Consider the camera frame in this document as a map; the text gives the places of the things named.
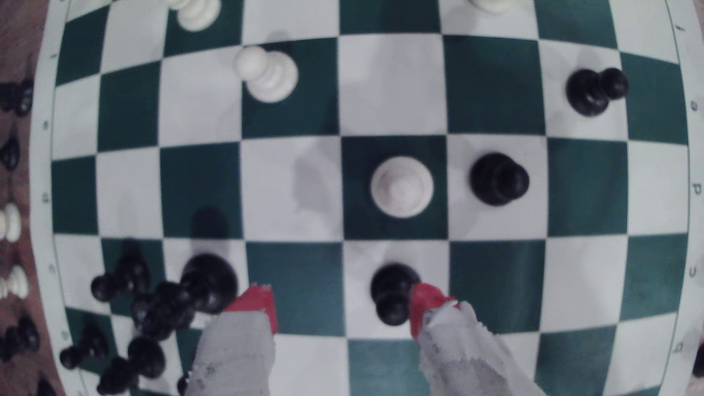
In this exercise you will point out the white bishop chess piece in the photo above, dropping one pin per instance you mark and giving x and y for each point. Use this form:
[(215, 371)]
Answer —
[(401, 187)]

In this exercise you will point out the black bishop chess piece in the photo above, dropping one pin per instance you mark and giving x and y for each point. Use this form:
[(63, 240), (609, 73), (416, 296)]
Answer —
[(146, 356)]

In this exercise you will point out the black knight chess piece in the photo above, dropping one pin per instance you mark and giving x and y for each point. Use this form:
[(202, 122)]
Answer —
[(22, 335)]

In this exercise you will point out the black queen chess piece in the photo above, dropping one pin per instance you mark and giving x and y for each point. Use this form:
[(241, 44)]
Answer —
[(212, 280)]

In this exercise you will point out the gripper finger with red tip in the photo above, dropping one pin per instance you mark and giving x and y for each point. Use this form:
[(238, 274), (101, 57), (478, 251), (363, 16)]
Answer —
[(236, 352), (467, 363)]

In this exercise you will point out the black pawn chess piece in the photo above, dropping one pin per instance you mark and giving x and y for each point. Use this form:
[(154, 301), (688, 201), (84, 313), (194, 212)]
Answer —
[(593, 92), (91, 344), (391, 291), (19, 96), (129, 272), (183, 383), (10, 151), (498, 179)]

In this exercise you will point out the white pawn chess piece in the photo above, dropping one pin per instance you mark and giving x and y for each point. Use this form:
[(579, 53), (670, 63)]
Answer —
[(269, 75), (492, 4), (198, 11), (16, 281)]

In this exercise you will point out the green white chess mat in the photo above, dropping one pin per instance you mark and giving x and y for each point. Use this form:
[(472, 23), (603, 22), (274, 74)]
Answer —
[(291, 187)]

